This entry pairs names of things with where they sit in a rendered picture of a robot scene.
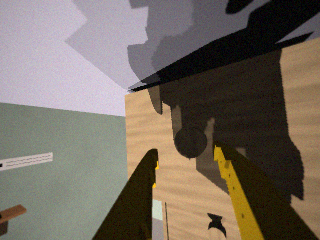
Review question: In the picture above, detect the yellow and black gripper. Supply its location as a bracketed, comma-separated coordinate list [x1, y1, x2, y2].
[92, 141, 319, 240]

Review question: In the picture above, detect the brown wooden chest of drawers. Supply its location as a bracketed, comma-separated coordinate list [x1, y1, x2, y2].
[161, 201, 170, 240]

